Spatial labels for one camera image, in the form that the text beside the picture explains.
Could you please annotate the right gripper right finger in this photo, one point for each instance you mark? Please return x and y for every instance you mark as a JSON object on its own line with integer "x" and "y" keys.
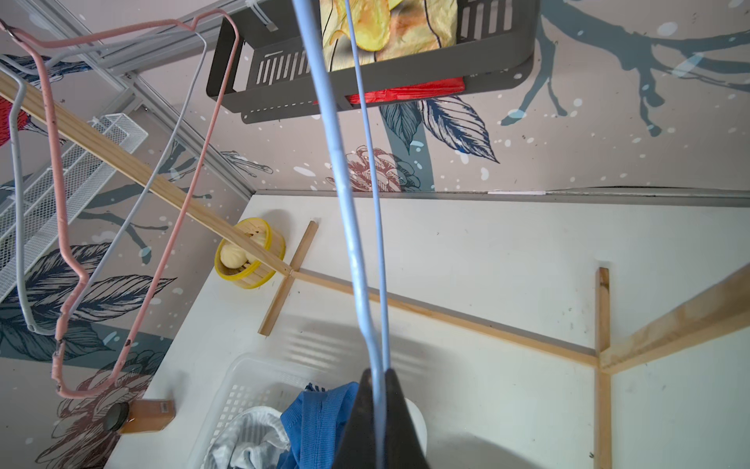
{"x": 402, "y": 448}

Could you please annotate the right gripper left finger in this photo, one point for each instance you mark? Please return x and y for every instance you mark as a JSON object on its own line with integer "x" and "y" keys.
{"x": 357, "y": 448}

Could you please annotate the blue tank top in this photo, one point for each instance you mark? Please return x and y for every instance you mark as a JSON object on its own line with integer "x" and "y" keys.
{"x": 315, "y": 424}

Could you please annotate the striped tank top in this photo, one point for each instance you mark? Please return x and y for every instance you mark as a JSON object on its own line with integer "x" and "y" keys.
{"x": 254, "y": 439}

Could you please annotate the white wire hanger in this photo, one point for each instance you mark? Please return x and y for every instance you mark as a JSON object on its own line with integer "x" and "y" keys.
{"x": 24, "y": 72}

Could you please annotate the light blue wire hanger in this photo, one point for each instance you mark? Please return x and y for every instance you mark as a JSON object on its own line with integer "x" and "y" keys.
{"x": 308, "y": 25}

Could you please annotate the pink wire hanger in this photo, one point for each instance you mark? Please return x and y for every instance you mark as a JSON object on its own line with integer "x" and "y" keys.
{"x": 97, "y": 328}

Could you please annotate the white perforated basket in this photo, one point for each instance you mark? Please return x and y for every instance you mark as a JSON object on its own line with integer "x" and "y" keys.
{"x": 252, "y": 382}

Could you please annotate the brown box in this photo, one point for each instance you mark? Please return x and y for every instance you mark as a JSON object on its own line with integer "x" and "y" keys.
{"x": 139, "y": 416}

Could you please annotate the yellow steamer with buns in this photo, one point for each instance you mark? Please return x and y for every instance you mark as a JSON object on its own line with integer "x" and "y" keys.
{"x": 239, "y": 266}

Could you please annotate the wooden clothes rack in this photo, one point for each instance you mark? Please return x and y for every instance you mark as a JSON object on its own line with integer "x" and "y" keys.
{"x": 718, "y": 311}

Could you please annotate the white wire mesh shelf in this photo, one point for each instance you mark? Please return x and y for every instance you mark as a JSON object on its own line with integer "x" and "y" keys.
{"x": 84, "y": 176}

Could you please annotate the black wall basket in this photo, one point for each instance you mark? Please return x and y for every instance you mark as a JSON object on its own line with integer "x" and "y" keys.
{"x": 260, "y": 69}

